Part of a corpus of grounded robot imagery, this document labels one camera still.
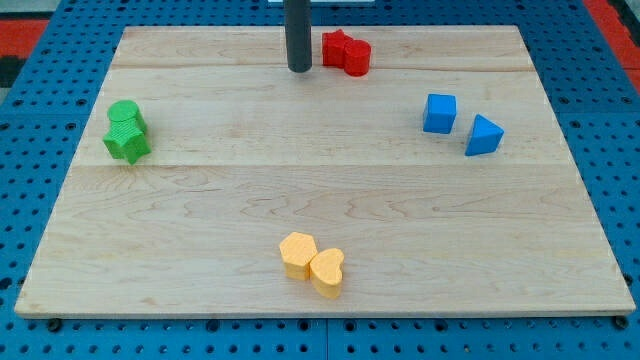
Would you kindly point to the red circle block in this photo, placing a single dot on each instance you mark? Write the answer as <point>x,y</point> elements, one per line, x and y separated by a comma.
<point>357,55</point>

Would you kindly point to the green star block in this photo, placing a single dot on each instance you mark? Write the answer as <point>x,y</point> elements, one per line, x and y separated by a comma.
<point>127,140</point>

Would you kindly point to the red star block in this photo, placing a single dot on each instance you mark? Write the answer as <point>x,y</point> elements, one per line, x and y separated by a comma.
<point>333,45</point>

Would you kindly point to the blue cube block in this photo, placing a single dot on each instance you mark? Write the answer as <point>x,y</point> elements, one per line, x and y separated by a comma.
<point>439,113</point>

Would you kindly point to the light wooden board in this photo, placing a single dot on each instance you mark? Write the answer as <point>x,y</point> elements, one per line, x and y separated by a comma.
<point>245,152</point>

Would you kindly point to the yellow heart block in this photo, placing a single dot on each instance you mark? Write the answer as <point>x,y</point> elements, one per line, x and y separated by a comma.
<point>326,273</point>

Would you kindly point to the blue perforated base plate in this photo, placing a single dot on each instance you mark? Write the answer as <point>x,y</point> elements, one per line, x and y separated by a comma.
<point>44,112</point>

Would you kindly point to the yellow hexagon block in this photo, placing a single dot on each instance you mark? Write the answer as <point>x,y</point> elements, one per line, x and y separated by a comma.
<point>297,251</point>

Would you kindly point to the green circle block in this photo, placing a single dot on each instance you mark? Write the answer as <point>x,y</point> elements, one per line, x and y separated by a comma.
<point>124,111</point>

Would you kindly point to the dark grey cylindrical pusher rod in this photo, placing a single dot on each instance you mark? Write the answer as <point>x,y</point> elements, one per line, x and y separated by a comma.
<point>297,24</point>

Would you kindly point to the blue triangle block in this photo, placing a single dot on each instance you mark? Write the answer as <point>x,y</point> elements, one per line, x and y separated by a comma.
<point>484,137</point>

